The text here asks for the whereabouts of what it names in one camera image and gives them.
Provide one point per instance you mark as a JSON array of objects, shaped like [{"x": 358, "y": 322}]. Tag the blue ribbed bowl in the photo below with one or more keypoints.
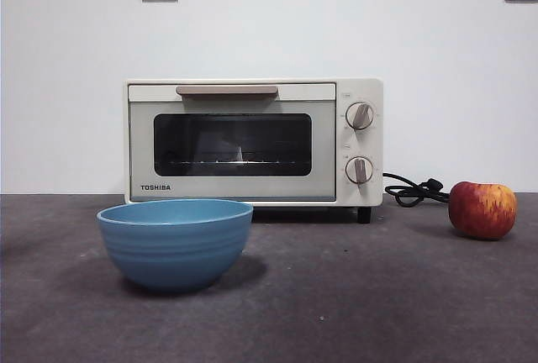
[{"x": 174, "y": 249}]

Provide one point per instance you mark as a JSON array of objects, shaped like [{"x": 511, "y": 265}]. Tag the red yellow apple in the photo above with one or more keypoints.
[{"x": 481, "y": 212}]

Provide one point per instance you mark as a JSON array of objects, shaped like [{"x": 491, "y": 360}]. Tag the cream toaster oven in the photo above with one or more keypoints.
[{"x": 361, "y": 85}]

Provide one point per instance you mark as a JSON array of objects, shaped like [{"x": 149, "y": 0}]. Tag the cream oven knob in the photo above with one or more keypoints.
[
  {"x": 359, "y": 169},
  {"x": 360, "y": 116}
]

